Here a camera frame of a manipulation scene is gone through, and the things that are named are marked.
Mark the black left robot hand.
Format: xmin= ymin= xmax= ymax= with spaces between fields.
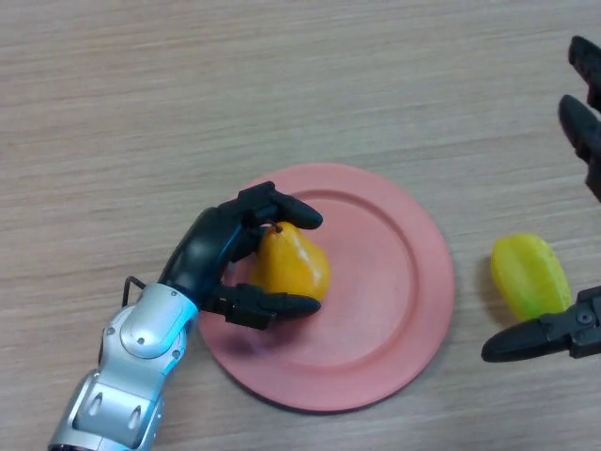
xmin=158 ymin=180 xmax=324 ymax=331

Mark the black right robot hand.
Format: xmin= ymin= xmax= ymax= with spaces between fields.
xmin=481 ymin=35 xmax=601 ymax=363

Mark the yellow orange pear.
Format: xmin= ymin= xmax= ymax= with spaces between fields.
xmin=249 ymin=221 xmax=331 ymax=301

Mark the pink round plate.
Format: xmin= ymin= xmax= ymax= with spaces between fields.
xmin=196 ymin=163 xmax=455 ymax=413

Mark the yellow green starfruit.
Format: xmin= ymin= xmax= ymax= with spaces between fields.
xmin=490 ymin=233 xmax=573 ymax=321

